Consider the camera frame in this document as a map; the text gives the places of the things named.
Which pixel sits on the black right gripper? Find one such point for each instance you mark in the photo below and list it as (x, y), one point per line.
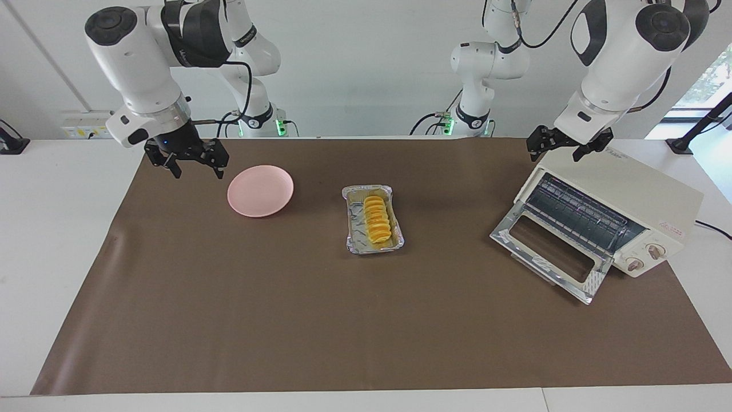
(180, 143)

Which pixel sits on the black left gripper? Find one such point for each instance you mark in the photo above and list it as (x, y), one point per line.
(572, 142)

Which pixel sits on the aluminium foil tray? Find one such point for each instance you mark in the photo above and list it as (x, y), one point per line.
(357, 240)

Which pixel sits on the sliced yellow bread loaf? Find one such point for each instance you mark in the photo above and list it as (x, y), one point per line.
(377, 220)

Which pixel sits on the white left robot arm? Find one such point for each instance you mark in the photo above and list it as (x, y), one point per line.
(623, 57)

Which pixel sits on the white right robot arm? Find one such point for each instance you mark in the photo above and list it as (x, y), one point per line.
(137, 63)

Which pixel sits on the cream white toaster oven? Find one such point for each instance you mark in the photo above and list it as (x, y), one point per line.
(640, 194)

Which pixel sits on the glass metal oven door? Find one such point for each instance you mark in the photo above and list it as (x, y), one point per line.
(506, 234)

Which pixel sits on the round oven control knob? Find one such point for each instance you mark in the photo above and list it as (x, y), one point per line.
(656, 250)
(634, 264)

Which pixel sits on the pink round plate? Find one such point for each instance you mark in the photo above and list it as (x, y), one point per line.
(260, 191)

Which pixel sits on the bright window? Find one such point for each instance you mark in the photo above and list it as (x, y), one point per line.
(709, 80)

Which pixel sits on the brown table mat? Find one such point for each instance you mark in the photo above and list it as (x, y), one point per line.
(366, 320)

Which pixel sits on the white wall socket strip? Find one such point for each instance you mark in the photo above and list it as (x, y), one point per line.
(91, 125)

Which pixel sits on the black desk clamp mount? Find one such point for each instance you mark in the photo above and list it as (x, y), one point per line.
(12, 144)

